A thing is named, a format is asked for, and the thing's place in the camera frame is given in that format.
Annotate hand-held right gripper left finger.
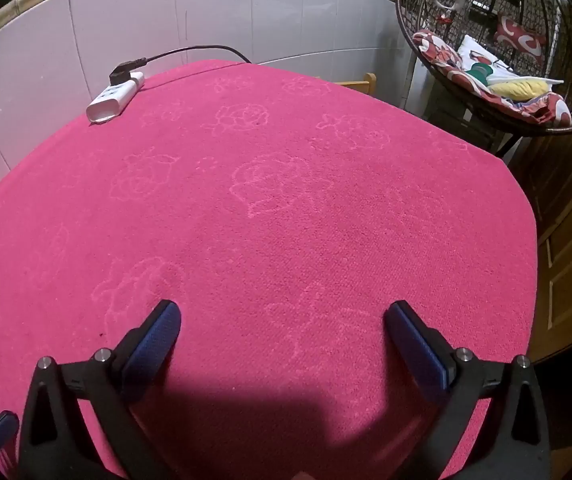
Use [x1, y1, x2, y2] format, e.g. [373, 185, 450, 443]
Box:
[18, 299, 183, 480]

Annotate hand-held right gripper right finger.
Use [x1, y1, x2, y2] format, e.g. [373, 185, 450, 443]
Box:
[383, 300, 552, 480]

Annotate pink embossed tablecloth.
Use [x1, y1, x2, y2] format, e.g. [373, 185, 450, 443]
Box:
[0, 59, 539, 480]

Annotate white power strip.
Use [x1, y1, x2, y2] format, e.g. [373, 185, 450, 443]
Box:
[86, 71, 145, 125]

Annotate yellow wooden chair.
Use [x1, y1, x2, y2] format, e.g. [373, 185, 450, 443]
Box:
[333, 72, 378, 98]

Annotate yellow pillow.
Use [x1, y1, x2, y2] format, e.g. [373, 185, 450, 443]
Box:
[486, 76, 564, 102]

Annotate green cloth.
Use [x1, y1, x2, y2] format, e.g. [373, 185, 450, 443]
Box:
[467, 62, 496, 88]

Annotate red patterned seat cushion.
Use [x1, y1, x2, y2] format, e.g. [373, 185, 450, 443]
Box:
[412, 30, 572, 128]

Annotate white cushion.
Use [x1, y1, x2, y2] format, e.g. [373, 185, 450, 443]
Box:
[458, 35, 517, 81]

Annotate red patterned pillow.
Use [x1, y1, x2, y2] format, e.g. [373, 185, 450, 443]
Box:
[494, 15, 548, 66]

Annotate hanging wicker chair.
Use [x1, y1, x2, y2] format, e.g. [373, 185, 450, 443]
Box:
[396, 0, 572, 136]

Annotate black plug with cable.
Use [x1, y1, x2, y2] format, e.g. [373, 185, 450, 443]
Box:
[110, 45, 254, 87]

